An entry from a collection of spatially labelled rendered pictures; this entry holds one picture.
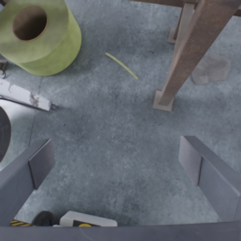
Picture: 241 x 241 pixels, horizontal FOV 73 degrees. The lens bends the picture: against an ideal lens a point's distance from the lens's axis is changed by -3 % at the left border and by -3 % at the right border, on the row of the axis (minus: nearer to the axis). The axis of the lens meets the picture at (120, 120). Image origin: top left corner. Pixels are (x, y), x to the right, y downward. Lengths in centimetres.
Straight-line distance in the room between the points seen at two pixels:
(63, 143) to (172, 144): 60
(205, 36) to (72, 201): 94
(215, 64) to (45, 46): 88
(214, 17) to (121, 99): 70
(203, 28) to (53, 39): 76
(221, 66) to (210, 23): 71
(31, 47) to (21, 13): 23
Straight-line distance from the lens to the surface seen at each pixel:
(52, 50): 95
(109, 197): 97
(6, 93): 73
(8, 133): 110
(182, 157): 16
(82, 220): 91
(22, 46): 105
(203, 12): 33
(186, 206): 99
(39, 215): 99
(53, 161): 17
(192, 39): 38
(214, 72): 103
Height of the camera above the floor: 91
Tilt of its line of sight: 80 degrees down
